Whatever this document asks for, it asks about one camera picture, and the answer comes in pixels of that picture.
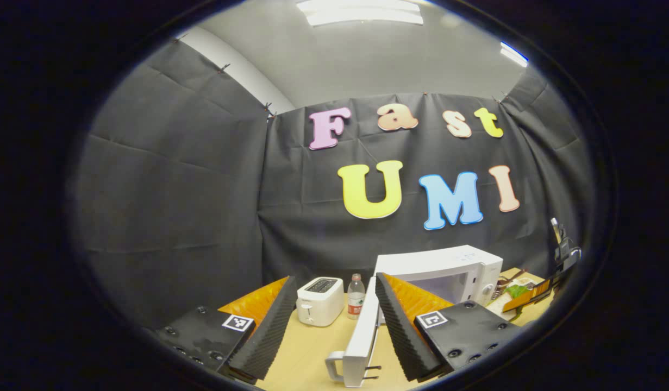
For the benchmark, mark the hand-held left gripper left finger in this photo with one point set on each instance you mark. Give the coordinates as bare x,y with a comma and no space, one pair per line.
269,331

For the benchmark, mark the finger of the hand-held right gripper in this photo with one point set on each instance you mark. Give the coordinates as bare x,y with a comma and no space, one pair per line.
535,293

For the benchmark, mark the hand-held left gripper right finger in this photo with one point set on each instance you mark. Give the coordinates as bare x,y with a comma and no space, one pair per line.
402,336

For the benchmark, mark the white microwave oven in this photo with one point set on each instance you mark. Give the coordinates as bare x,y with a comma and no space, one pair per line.
443,263

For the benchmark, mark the white toaster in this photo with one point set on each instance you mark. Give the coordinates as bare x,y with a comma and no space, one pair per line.
319,304

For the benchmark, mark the clear water bottle red label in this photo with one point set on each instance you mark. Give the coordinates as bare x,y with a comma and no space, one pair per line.
356,301

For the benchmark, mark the black backdrop cloth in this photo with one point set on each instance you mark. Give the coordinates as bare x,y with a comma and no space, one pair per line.
176,190

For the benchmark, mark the small ceiling light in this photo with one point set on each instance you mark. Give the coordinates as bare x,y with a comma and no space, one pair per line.
513,54

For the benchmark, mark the large ceiling light panel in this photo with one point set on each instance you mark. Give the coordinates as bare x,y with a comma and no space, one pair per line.
361,12

